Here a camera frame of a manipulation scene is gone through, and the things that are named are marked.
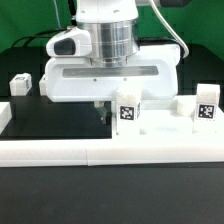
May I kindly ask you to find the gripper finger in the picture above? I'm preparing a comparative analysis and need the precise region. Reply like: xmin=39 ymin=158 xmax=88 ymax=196
xmin=94 ymin=101 xmax=110 ymax=124

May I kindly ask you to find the white U-shaped fence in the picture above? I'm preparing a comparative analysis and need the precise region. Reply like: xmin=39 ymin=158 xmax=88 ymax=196
xmin=0 ymin=101 xmax=224 ymax=168

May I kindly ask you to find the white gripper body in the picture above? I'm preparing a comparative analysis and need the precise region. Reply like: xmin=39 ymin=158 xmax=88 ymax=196
xmin=45 ymin=44 xmax=180 ymax=102

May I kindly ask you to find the black cable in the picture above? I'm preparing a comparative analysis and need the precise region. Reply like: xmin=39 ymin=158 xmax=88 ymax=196
xmin=11 ymin=28 xmax=68 ymax=49

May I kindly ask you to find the white square tabletop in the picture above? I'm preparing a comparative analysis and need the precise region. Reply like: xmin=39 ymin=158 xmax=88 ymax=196
xmin=112 ymin=95 xmax=224 ymax=138

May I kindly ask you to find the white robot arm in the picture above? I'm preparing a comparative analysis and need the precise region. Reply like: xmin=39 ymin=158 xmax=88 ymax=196
xmin=45 ymin=0 xmax=191 ymax=102

